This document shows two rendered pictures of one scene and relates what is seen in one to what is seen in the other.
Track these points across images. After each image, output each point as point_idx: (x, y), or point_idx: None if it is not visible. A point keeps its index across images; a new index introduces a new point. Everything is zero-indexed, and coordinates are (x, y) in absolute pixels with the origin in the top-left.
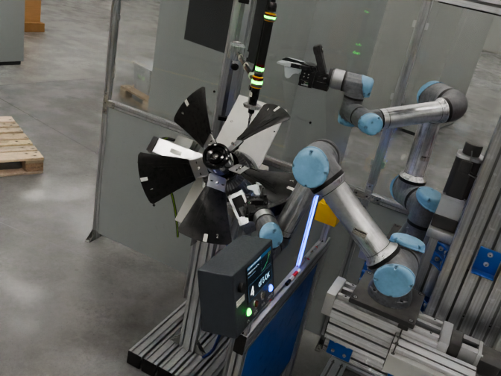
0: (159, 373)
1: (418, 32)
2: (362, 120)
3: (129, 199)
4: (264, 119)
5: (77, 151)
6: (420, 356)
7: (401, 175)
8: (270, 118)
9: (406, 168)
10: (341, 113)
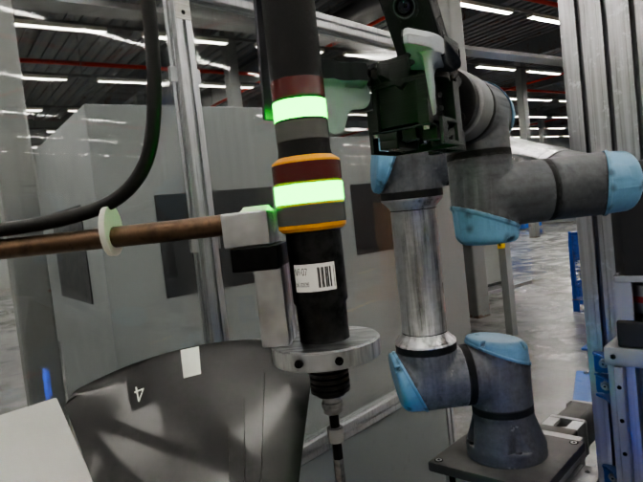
0: None
1: (193, 89)
2: (625, 171)
3: None
4: (213, 430)
5: None
6: None
7: (430, 347)
8: (237, 403)
9: (428, 327)
10: (499, 209)
